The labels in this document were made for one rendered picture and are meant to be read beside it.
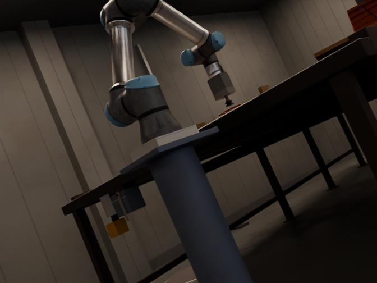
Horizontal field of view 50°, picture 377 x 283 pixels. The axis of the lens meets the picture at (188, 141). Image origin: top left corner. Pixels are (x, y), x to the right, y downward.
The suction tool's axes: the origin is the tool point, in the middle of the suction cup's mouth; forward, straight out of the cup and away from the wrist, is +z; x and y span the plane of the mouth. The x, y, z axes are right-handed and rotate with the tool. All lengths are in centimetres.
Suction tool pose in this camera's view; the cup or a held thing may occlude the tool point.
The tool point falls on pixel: (229, 105)
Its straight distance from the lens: 191.6
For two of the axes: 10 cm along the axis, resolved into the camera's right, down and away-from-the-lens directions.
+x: -6.5, 2.1, -7.3
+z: 4.0, 9.1, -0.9
